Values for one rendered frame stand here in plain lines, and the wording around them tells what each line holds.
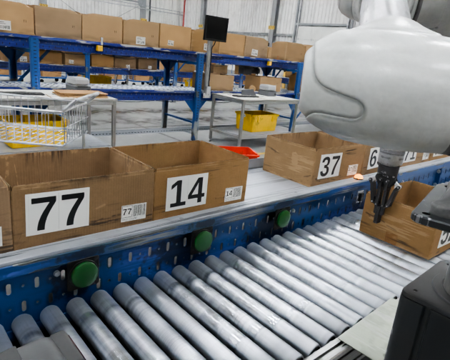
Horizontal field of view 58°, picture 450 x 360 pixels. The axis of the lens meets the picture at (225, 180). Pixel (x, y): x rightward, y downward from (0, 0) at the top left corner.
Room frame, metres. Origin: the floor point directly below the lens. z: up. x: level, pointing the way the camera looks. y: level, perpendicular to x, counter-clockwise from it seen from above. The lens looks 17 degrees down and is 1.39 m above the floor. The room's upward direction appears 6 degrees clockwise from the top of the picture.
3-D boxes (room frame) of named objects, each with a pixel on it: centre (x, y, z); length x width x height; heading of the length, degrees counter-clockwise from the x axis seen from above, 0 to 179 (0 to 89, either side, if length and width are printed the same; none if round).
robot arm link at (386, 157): (1.51, -0.61, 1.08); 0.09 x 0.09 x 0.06
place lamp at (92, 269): (0.93, 0.34, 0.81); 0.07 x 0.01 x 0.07; 133
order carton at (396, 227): (1.60, -0.81, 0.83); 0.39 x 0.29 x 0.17; 132
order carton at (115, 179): (1.13, 0.45, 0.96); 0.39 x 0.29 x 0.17; 133
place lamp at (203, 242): (1.20, 0.05, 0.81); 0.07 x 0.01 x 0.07; 133
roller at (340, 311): (1.14, -0.24, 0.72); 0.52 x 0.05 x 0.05; 43
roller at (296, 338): (1.01, -0.09, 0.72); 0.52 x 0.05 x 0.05; 43
